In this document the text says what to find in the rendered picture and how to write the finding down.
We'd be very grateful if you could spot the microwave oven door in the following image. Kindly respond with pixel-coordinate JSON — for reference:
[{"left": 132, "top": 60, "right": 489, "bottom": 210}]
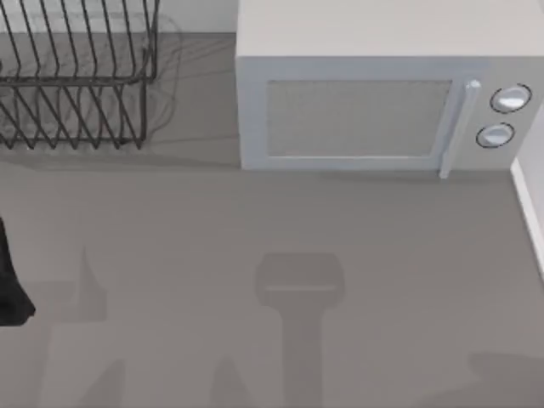
[{"left": 237, "top": 57, "right": 490, "bottom": 172}]

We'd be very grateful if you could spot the pale microwave oven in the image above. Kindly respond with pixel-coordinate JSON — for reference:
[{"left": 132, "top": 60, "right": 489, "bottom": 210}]
[{"left": 235, "top": 0, "right": 544, "bottom": 179}]

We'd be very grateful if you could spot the small white microwave knob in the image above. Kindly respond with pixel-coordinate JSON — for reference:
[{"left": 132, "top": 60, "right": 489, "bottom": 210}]
[{"left": 475, "top": 122, "right": 516, "bottom": 149}]

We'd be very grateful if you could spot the large white microwave knob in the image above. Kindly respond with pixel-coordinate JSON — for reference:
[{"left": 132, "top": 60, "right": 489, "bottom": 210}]
[{"left": 490, "top": 83, "right": 533, "bottom": 114}]

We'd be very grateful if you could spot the black wire dish rack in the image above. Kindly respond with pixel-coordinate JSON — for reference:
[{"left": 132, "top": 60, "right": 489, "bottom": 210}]
[{"left": 0, "top": 0, "right": 162, "bottom": 150}]

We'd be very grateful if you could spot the pale microwave door handle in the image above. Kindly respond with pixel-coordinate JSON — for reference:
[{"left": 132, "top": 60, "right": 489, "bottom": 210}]
[{"left": 438, "top": 78, "right": 483, "bottom": 179}]

